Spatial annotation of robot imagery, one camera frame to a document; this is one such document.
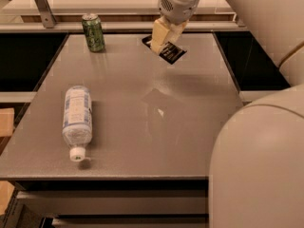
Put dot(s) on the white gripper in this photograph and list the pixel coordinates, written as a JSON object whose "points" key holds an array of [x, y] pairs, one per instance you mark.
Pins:
{"points": [[178, 9]]}

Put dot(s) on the green soda can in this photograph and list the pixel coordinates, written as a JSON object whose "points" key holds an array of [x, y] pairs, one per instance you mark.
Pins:
{"points": [[93, 32]]}

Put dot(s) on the clear plastic water bottle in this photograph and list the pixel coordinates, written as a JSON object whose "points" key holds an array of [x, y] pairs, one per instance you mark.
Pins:
{"points": [[77, 122]]}

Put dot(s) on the left metal shelf bracket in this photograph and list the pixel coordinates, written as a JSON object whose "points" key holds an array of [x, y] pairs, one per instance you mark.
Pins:
{"points": [[46, 15]]}

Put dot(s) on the black rxbar chocolate wrapper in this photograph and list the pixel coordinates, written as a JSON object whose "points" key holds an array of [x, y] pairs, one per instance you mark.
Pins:
{"points": [[170, 53]]}

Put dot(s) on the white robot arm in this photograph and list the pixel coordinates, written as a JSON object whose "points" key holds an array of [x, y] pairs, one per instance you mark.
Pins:
{"points": [[256, 176]]}

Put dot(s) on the brown cardboard box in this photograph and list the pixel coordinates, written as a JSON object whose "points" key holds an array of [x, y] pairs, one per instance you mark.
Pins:
{"points": [[6, 122]]}

